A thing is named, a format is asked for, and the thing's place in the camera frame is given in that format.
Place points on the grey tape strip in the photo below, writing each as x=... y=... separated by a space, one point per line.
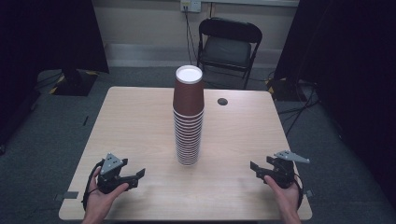
x=70 y=195
x=308 y=193

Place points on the person's left hand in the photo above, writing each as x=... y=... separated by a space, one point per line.
x=98 y=203

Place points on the dark curtain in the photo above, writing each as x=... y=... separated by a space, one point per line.
x=351 y=62
x=37 y=37

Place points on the person's right hand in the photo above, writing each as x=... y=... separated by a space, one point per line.
x=288 y=200

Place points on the black stand base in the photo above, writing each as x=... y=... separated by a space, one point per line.
x=285 y=90
x=74 y=83

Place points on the black folding chair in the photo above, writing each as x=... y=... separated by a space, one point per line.
x=227 y=49

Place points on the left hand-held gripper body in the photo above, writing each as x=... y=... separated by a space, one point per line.
x=107 y=165

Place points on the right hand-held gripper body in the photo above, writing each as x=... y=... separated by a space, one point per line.
x=284 y=172

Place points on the stack of brown paper cups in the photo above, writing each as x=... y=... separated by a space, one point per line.
x=187 y=143

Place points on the small black floor object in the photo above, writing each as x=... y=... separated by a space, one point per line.
x=85 y=120

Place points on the black table grommet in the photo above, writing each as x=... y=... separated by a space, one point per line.
x=222 y=101

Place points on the white wall socket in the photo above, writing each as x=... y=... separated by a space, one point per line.
x=190 y=5

